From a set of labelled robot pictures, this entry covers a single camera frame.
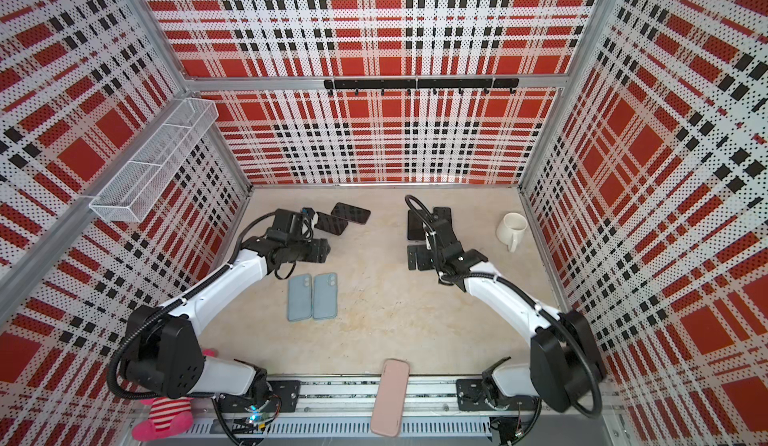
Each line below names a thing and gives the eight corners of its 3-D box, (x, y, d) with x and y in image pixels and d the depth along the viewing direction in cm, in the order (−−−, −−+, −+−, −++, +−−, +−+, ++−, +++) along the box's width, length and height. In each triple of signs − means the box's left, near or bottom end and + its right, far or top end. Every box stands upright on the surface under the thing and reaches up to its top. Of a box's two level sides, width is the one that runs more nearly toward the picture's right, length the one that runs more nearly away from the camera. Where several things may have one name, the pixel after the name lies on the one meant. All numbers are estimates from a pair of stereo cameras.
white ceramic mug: (500, 255, 103) (507, 240, 96) (493, 227, 111) (499, 212, 104) (524, 255, 103) (533, 240, 96) (515, 227, 111) (523, 212, 104)
